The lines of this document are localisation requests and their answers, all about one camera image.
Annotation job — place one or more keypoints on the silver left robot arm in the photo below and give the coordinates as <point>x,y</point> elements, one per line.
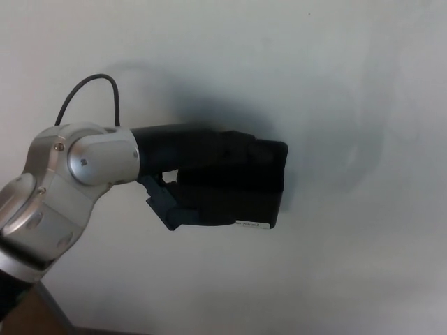
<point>52,195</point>

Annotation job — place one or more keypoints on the black magnetic marker holder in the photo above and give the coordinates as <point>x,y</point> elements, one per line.
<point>265,195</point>

